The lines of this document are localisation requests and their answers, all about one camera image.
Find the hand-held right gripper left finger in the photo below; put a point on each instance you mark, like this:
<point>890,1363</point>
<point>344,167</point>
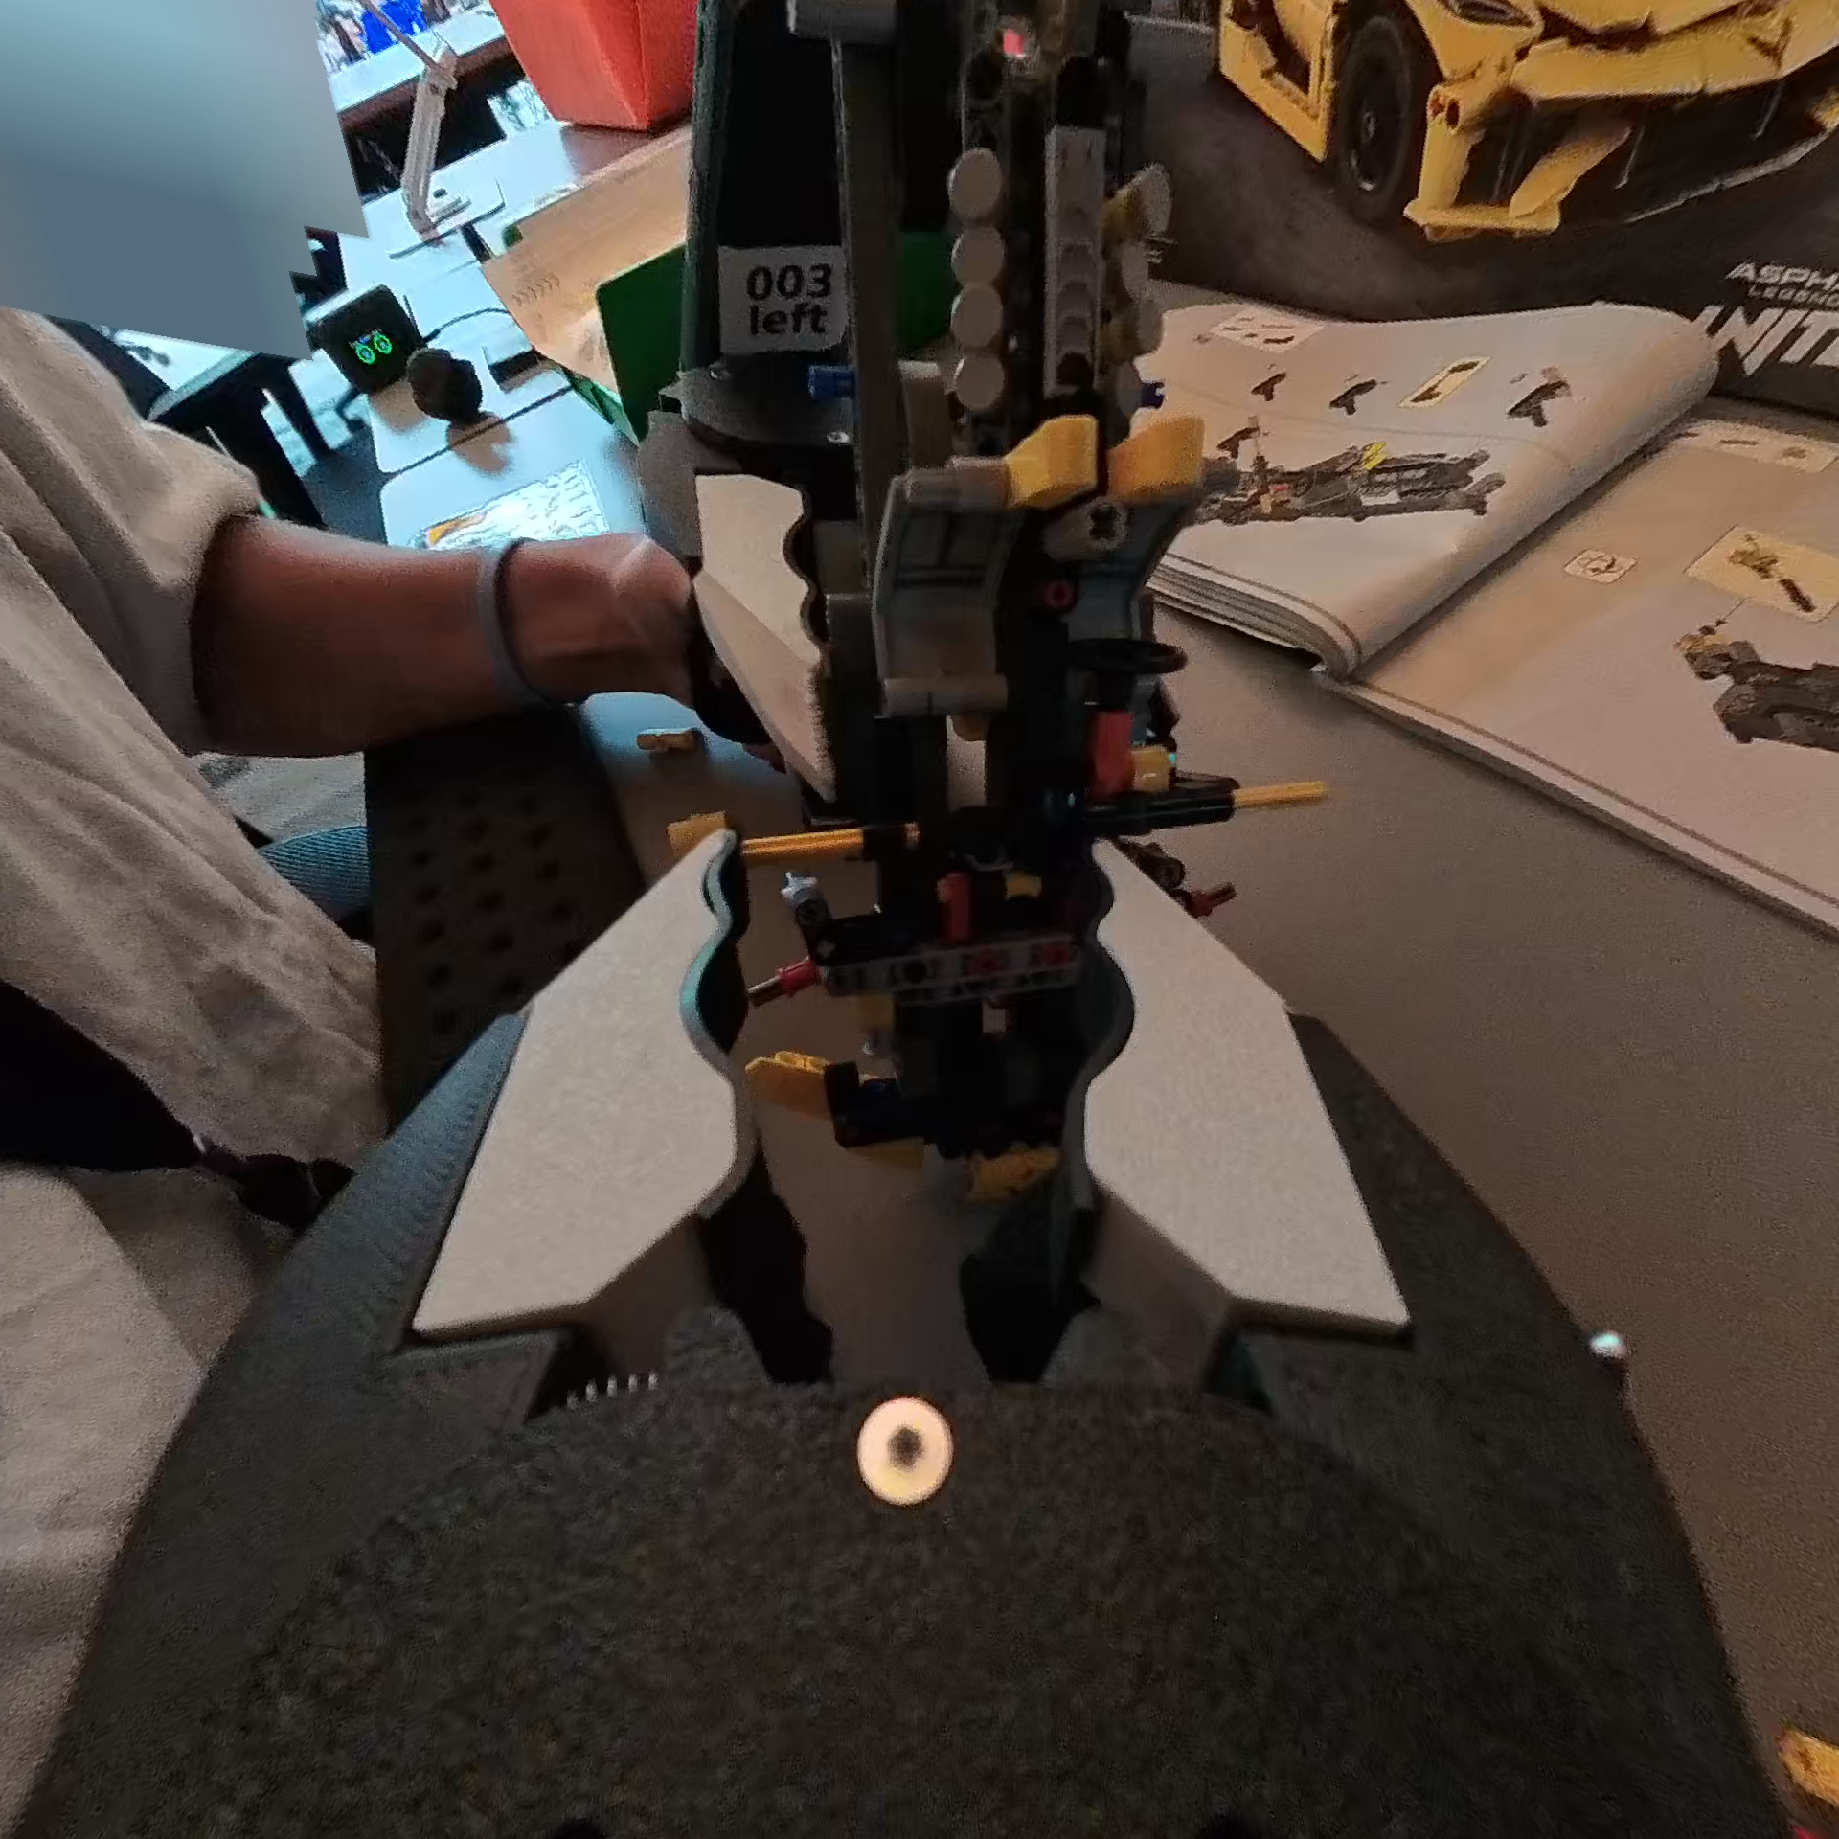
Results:
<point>604,1136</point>

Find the yellow curved lego panel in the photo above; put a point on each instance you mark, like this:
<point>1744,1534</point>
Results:
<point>669,743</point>
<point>695,836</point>

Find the black round desk object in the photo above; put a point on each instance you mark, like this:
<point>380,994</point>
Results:
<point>447,385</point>

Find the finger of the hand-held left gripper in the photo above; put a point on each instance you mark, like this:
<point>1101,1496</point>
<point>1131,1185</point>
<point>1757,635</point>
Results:
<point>748,575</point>

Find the white desk stand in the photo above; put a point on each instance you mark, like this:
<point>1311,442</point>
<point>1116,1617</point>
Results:
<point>432,144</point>

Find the green box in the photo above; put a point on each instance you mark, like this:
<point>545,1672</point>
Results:
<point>640,345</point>

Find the person's left hand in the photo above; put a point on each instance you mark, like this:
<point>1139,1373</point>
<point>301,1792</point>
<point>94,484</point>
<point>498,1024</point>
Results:
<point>604,618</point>

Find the brown cardboard sheet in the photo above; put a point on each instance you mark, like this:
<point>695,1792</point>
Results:
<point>576,258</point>

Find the small display green lights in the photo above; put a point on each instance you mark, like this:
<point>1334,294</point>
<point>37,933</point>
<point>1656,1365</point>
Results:
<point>367,341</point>

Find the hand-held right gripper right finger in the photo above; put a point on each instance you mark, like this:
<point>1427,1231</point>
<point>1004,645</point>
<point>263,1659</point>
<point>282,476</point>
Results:
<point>1237,1149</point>

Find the red bag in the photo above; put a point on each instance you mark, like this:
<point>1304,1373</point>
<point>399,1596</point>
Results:
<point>604,57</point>

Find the open instruction booklet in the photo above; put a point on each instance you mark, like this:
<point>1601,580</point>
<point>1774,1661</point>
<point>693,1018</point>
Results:
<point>1510,647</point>

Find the person's left forearm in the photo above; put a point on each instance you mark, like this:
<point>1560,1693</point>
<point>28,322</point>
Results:
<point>346,631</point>

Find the yellow lego piece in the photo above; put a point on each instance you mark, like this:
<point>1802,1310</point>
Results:
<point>1812,1775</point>

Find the Lego Technic set box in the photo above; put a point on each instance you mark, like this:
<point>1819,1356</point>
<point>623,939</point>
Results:
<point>1581,273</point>

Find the grey wristband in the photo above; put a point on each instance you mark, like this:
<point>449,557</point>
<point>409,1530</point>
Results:
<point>504,631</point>

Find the partly built lego car chassis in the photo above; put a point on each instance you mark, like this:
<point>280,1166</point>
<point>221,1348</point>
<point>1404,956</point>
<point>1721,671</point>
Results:
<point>934,575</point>

